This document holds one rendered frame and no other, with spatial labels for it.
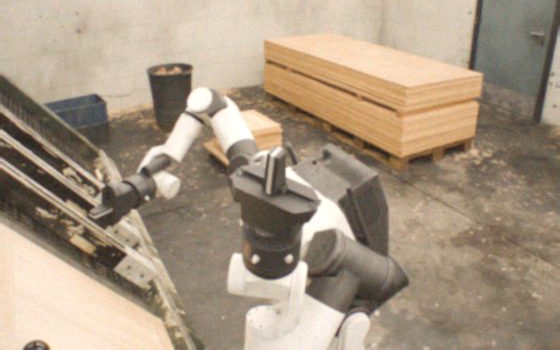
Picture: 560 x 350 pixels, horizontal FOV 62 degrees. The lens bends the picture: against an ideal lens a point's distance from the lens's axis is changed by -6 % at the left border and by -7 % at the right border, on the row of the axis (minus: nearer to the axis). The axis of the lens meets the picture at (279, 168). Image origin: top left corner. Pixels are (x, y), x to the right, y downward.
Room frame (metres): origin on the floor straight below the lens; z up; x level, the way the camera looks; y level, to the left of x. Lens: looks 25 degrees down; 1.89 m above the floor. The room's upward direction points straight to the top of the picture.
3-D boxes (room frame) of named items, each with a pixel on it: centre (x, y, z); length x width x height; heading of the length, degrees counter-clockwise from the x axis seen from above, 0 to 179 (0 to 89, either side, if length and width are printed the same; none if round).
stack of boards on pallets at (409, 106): (5.27, -0.87, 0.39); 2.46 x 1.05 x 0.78; 31
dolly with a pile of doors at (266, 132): (4.19, 0.35, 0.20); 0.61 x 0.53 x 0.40; 31
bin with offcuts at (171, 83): (5.20, 1.18, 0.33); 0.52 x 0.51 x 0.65; 31
